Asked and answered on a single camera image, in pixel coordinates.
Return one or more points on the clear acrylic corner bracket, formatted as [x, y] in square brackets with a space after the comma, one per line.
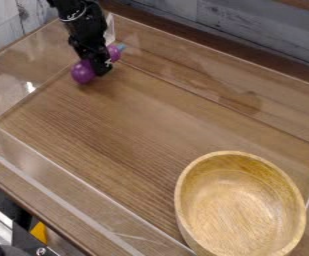
[111, 30]

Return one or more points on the brown wooden bowl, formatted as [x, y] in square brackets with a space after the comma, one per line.
[239, 206]

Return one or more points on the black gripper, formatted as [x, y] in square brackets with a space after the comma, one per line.
[87, 26]

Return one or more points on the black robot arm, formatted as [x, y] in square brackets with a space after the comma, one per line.
[67, 6]

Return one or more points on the yellow black equipment base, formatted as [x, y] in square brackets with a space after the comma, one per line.
[25, 236]

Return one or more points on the purple toy eggplant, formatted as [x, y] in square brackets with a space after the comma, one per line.
[83, 71]

